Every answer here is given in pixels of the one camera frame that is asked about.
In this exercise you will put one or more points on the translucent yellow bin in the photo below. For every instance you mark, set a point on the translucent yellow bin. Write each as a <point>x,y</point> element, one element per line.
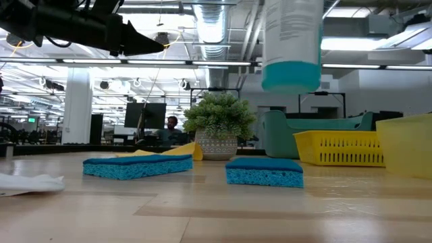
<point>408,148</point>

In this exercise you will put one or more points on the person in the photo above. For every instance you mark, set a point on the person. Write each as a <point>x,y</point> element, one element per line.
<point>172,126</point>

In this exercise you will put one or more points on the blue sponge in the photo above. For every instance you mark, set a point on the blue sponge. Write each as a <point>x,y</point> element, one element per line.
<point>263,177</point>
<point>135,170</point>

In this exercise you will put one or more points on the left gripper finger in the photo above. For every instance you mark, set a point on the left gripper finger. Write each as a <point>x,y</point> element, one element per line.
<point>138,44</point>

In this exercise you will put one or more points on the black tall cabinet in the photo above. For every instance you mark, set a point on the black tall cabinet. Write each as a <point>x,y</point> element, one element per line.
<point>96,128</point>

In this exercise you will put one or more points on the black equipment box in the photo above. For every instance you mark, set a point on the black equipment box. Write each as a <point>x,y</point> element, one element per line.
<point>388,116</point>

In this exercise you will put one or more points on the white pillar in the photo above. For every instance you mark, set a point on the white pillar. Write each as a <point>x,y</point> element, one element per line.
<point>77,101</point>

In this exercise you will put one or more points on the white cloth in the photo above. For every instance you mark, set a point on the white cloth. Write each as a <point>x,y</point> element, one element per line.
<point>30,184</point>

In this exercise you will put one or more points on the LED light bar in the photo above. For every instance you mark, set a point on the LED light bar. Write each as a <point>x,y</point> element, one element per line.
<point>219,63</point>

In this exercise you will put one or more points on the large silver spiral duct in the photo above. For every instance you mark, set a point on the large silver spiral duct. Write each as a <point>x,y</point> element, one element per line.
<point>212,30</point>

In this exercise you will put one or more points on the teal liquid spray bottle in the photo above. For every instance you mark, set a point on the teal liquid spray bottle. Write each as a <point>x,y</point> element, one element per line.
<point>292,50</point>

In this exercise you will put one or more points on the black stand frame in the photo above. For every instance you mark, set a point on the black stand frame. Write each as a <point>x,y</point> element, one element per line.
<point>216,89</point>
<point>332,94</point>

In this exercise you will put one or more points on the black monitor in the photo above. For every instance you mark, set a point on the black monitor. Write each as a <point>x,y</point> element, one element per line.
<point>152,114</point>

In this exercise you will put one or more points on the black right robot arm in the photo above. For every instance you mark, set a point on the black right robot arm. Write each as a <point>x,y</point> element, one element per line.
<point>418,13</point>

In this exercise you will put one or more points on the teal plastic bin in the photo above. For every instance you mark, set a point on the teal plastic bin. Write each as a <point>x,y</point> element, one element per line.
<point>280,138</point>

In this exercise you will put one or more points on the green artificial potted plant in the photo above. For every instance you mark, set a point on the green artificial potted plant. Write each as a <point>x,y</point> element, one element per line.
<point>219,111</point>

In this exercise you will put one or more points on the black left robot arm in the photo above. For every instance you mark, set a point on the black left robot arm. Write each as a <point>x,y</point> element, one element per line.
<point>17,17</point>

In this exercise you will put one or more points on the small yellow slotted basket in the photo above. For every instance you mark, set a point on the small yellow slotted basket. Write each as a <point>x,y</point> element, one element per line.
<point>337,138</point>

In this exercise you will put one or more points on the green exit sign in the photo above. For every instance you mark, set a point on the green exit sign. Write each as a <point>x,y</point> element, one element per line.
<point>31,119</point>

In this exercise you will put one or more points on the yellow cloth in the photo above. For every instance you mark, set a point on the yellow cloth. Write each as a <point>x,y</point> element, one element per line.
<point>189,150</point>

